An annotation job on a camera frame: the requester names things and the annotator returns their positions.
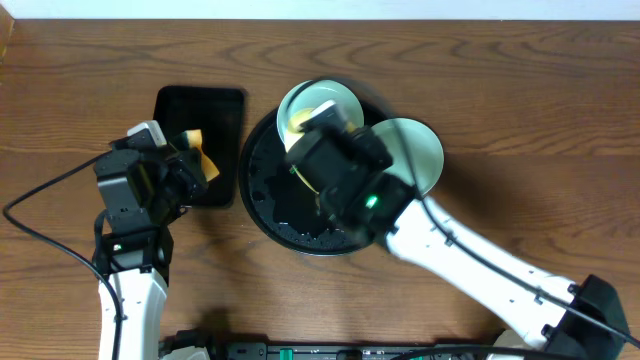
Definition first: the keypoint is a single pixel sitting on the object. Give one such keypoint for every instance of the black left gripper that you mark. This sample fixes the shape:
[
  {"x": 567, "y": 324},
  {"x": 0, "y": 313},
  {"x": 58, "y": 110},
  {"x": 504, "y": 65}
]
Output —
[{"x": 182, "y": 170}]

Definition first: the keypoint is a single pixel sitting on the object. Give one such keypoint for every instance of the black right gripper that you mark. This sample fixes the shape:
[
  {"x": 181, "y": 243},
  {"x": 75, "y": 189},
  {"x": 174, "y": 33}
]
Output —
[{"x": 369, "y": 144}]

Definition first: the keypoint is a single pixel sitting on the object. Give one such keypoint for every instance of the yellow green scrub sponge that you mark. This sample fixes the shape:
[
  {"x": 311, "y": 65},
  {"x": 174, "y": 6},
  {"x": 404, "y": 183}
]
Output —
[{"x": 205, "y": 155}]

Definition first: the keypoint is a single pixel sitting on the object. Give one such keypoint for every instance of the yellow plate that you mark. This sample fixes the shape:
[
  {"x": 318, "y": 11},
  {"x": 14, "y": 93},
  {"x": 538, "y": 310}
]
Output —
[{"x": 293, "y": 131}]

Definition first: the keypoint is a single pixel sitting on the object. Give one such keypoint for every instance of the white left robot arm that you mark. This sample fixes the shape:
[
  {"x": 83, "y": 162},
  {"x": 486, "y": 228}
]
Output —
[{"x": 136, "y": 266}]

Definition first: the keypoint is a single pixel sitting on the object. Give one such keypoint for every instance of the round black tray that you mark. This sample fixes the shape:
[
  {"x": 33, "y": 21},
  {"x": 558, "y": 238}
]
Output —
[{"x": 281, "y": 202}]

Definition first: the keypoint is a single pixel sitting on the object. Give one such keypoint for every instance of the rectangular black tray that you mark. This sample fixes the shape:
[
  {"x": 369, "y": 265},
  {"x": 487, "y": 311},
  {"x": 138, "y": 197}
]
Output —
[{"x": 219, "y": 114}]

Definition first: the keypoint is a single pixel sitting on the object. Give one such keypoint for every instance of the mint green plate right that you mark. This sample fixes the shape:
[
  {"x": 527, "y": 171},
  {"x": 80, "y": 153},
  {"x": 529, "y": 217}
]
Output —
[{"x": 424, "y": 148}]

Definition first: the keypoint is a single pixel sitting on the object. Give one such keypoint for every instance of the mint green plate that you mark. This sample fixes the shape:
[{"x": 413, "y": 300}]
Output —
[
  {"x": 305, "y": 97},
  {"x": 424, "y": 148}
]

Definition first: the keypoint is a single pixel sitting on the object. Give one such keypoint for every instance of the mint green plate rear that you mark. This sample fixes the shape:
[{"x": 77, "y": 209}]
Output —
[{"x": 305, "y": 97}]

